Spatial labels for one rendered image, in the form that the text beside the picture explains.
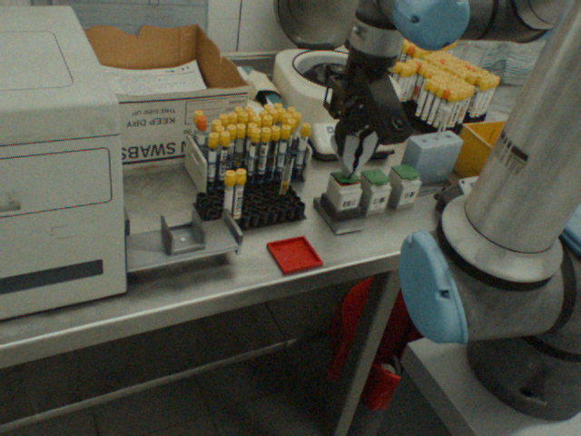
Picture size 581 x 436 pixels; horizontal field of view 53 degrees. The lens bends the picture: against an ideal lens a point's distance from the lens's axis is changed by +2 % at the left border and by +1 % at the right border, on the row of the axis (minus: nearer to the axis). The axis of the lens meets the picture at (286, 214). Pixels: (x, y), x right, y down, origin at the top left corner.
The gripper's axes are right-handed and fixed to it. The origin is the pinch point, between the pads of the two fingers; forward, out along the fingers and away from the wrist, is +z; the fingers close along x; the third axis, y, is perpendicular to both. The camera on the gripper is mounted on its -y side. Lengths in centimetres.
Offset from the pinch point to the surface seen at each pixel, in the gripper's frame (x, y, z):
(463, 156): -31.4, 7.1, 5.5
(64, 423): 47, 34, 97
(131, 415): 31, 30, 97
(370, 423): -21, -5, 76
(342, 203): 1.3, -1.5, 5.1
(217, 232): 23.5, -2.4, 5.9
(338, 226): 2.3, -3.1, 8.5
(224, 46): 1, 57, 3
